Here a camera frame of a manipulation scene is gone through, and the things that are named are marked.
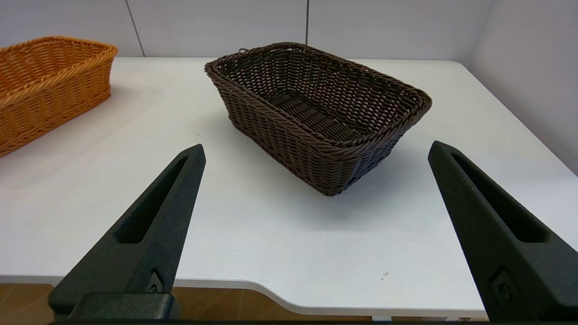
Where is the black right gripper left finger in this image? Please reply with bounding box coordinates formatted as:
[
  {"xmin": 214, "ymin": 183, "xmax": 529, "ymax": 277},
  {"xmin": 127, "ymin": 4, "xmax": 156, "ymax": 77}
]
[{"xmin": 48, "ymin": 144, "xmax": 206, "ymax": 319}]

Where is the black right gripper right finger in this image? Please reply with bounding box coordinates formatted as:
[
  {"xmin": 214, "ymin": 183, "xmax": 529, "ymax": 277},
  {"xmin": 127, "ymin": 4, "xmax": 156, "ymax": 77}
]
[{"xmin": 428, "ymin": 140, "xmax": 578, "ymax": 322}]

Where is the dark brown wicker basket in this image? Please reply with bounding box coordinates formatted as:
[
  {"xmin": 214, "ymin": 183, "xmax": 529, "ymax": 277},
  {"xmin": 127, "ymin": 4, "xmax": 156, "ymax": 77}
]
[{"xmin": 205, "ymin": 42, "xmax": 433, "ymax": 197}]

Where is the orange wicker basket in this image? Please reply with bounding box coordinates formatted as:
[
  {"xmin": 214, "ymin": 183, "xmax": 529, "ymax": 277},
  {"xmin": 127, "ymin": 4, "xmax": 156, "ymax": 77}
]
[{"xmin": 0, "ymin": 36, "xmax": 119, "ymax": 158}]

